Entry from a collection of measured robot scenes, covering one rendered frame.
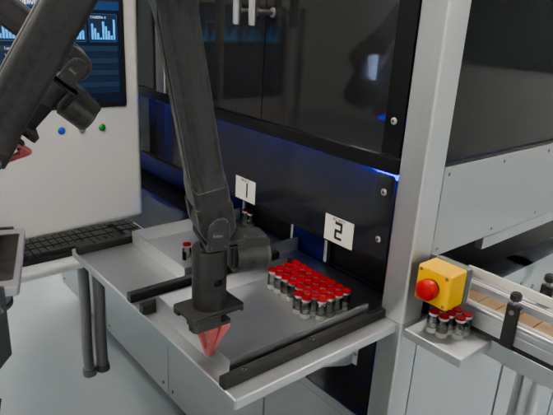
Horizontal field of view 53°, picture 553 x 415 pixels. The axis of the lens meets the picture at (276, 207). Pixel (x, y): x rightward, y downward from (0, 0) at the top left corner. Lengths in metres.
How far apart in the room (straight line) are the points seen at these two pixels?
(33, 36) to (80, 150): 1.03
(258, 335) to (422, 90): 0.54
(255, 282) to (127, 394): 1.23
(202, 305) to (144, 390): 1.50
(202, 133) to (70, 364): 1.92
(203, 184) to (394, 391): 0.66
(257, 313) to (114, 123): 0.85
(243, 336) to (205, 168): 0.39
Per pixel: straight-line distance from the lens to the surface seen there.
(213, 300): 0.90
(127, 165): 1.80
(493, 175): 1.25
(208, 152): 0.80
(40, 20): 0.72
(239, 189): 1.46
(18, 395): 2.48
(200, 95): 0.77
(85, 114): 1.20
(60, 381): 2.50
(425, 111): 1.02
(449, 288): 1.05
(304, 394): 1.48
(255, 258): 0.90
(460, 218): 1.19
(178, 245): 1.44
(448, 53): 1.01
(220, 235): 0.84
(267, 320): 1.12
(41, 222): 1.75
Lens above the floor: 1.46
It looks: 19 degrees down
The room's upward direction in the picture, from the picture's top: 3 degrees clockwise
